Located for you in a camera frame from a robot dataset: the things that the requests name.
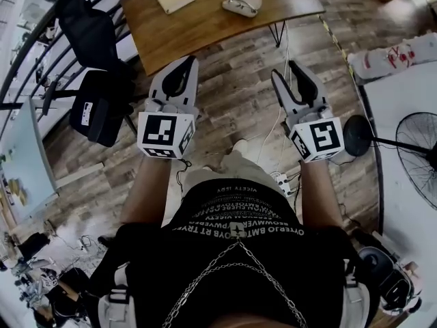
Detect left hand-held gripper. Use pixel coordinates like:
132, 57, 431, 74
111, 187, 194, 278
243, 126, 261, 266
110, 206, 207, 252
136, 55, 201, 161

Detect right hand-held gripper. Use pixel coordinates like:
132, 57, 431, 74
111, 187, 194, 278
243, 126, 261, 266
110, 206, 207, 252
270, 59, 345, 164

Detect thin-framed glasses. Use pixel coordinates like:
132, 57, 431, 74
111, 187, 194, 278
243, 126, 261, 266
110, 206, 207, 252
226, 0, 259, 15

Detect person's right forearm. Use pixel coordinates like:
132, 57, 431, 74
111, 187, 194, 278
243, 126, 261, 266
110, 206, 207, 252
299, 158, 345, 230

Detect person's left forearm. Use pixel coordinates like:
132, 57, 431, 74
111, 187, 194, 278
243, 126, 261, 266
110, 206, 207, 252
119, 154, 187, 226

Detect black hairpin table leg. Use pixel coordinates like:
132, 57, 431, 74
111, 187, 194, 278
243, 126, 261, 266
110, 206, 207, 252
268, 20, 287, 49

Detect yellow black striped floor tape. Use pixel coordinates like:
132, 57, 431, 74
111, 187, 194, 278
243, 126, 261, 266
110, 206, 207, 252
318, 13, 363, 85

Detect black standing fan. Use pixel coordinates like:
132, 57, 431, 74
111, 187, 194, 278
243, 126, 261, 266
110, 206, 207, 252
342, 111, 437, 212

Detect person's white shoe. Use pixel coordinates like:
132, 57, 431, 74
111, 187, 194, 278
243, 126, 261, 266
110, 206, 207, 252
231, 138, 249, 154

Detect white red-printed plastic bag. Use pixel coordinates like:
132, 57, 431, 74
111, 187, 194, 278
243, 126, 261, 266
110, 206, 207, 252
347, 32, 437, 81

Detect black office chair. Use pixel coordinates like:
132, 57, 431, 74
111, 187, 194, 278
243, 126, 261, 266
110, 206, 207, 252
53, 0, 139, 148

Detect white power strip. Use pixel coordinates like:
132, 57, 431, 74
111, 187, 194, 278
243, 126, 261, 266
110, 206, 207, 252
269, 171, 294, 198

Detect person's beige shorts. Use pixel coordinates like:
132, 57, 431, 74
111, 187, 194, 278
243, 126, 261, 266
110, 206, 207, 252
182, 148, 285, 198

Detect black metal railing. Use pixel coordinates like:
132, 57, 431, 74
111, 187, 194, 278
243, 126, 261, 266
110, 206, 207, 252
0, 0, 144, 115

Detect pale glass panel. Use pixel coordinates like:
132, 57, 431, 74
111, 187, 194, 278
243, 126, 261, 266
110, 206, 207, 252
0, 96, 58, 220

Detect black white round appliance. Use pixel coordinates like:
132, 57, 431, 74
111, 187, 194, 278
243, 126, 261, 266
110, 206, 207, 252
354, 245, 425, 318

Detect person's black printed shirt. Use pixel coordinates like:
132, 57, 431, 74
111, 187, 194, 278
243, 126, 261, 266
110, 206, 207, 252
86, 178, 380, 328

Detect white cable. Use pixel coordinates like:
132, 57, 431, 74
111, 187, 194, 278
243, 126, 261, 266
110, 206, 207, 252
255, 20, 292, 174

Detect thin black cable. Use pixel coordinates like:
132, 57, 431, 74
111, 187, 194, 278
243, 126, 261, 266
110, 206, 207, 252
175, 158, 193, 185

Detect silver chain necklace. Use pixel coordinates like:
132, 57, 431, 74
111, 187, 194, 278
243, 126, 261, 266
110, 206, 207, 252
161, 221, 310, 328

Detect grey harness strap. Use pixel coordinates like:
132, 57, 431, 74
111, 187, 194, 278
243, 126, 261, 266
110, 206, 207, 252
342, 258, 373, 328
96, 262, 132, 328

